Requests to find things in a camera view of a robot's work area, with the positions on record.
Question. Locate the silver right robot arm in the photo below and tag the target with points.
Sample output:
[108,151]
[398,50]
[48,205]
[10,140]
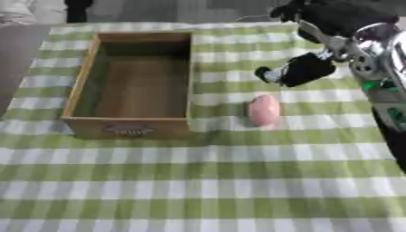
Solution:
[385,78]

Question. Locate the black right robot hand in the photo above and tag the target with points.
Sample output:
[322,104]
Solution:
[338,18]

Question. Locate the pink egg-shaped toy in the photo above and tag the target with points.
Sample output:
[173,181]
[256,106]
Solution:
[263,110]

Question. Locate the tan cardboard box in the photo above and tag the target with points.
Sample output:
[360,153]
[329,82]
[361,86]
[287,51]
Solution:
[129,90]

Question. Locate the black chair leg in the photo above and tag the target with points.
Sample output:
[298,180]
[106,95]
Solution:
[77,10]

